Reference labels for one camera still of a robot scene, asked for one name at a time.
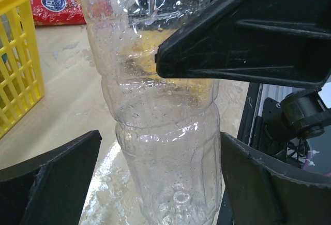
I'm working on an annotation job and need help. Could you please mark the yellow chips bag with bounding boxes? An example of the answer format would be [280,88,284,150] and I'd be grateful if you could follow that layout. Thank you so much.
[132,29,214,95]

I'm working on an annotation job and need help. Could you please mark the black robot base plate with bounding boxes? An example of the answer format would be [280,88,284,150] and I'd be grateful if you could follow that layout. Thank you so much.
[237,83,293,149]

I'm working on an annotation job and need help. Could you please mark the yellow plastic shopping basket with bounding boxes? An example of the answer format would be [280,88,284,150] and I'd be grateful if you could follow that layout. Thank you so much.
[1,0,45,136]

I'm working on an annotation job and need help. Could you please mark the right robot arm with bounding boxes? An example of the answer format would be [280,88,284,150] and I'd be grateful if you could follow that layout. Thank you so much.
[155,0,330,154]

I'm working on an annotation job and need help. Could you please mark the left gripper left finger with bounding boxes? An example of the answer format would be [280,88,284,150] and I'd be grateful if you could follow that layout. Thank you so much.
[1,130,102,224]

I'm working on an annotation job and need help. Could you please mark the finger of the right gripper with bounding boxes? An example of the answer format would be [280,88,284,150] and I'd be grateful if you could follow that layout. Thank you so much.
[155,0,330,88]

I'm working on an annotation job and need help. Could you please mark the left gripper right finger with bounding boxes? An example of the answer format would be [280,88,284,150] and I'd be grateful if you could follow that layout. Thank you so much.
[221,132,330,224]

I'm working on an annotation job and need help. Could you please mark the red snack bag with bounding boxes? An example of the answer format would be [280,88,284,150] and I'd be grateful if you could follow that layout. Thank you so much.
[31,0,85,26]

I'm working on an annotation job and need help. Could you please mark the clear bottle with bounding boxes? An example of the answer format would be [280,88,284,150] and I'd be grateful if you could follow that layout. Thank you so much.
[81,0,221,224]

